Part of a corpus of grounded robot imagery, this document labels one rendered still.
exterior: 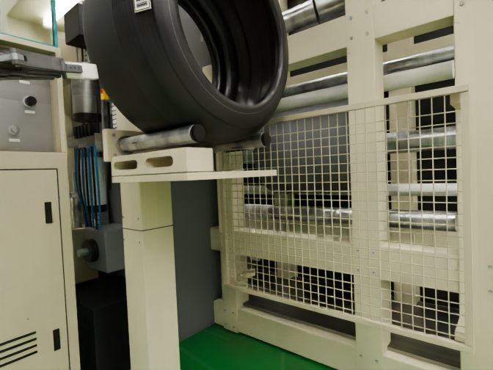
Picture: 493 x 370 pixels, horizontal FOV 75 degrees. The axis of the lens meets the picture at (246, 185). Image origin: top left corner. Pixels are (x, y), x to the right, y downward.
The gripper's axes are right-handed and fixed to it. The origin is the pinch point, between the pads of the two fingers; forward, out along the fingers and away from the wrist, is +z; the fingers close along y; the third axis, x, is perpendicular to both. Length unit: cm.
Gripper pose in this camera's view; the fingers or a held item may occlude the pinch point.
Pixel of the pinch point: (79, 70)
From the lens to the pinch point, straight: 78.5
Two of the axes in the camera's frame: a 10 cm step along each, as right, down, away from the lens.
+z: 6.3, -1.9, 7.5
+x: 1.3, 9.8, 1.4
